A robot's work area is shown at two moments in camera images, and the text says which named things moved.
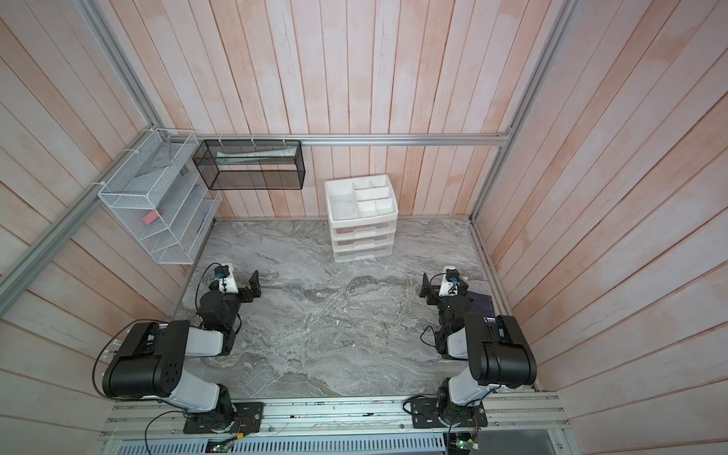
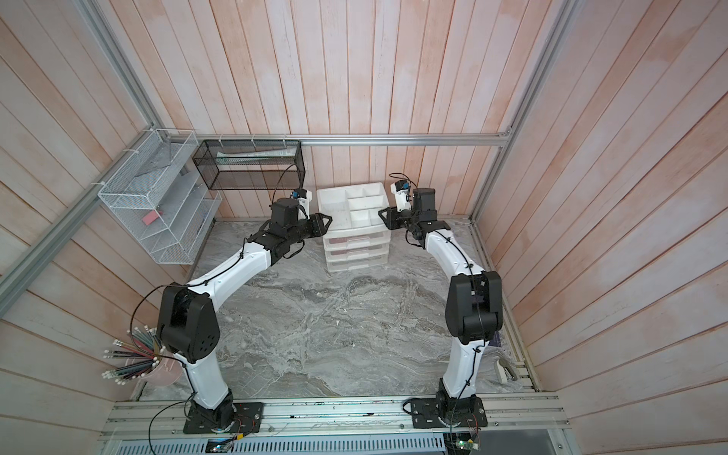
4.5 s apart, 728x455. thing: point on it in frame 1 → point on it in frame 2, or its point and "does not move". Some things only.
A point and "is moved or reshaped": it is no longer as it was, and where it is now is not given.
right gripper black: x=427 y=289 → x=391 y=216
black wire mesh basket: x=250 y=164 does not move
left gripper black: x=247 y=297 → x=320 y=227
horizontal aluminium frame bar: x=506 y=136 does not move
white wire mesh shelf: x=158 y=194 does not move
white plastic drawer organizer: x=362 y=214 is moved or reshaped
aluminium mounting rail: x=505 y=419 does not move
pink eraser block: x=150 y=217 does not move
